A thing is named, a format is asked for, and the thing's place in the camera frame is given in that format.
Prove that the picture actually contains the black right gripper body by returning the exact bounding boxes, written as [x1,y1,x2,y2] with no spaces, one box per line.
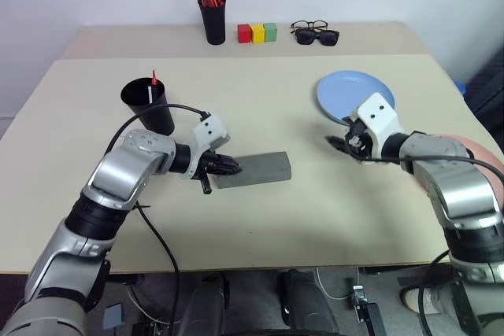
[344,118,374,163]

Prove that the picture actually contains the tall black pen holder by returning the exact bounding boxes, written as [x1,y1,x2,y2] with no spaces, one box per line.
[198,0,228,46]

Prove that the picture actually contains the black metal bracket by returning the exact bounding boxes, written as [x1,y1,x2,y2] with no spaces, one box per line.
[345,276,387,336]

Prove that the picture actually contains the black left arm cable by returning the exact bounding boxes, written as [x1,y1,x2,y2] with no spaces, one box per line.
[105,103,209,336]

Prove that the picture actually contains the red marker with white barrel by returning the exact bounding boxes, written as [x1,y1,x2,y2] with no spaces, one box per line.
[149,68,159,104]

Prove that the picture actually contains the small grey square box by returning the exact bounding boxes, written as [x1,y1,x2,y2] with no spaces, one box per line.
[102,303,126,330]

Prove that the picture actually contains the black sunglasses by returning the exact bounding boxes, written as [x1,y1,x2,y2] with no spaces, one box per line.
[294,28,341,47]

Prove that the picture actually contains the white shoe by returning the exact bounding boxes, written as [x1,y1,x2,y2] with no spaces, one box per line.
[400,286,445,316]

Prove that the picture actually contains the red cube block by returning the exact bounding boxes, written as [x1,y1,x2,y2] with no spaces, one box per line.
[236,24,253,44]

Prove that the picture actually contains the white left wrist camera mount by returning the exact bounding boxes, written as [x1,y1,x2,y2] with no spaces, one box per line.
[190,113,232,180]

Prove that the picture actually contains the dark ribbed radiator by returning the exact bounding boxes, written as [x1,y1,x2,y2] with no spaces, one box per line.
[466,49,504,121]

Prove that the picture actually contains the pink plate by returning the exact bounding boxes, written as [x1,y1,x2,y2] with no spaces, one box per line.
[415,133,504,200]

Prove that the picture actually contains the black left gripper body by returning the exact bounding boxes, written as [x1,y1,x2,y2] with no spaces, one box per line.
[198,150,217,196]

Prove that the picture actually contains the grey rectangular pad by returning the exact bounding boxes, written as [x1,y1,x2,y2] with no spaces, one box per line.
[212,150,293,190]

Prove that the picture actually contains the wide black plastic cup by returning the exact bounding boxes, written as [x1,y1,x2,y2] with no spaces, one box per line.
[120,78,176,137]

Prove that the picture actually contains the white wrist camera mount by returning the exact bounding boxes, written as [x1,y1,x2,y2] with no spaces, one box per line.
[190,113,232,180]
[346,91,407,166]

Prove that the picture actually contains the light blue plate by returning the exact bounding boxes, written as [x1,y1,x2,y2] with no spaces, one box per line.
[316,70,396,127]

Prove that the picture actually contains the clear-lens black-framed glasses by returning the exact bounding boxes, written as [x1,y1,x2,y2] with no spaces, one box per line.
[290,20,330,35]

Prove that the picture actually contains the thin white cable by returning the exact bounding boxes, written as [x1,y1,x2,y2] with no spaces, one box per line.
[316,268,360,301]

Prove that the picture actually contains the dark rounded shape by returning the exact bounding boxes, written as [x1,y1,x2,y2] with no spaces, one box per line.
[179,271,230,336]
[277,268,340,336]

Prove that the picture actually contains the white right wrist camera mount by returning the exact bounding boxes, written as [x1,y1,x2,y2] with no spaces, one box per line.
[346,91,407,166]

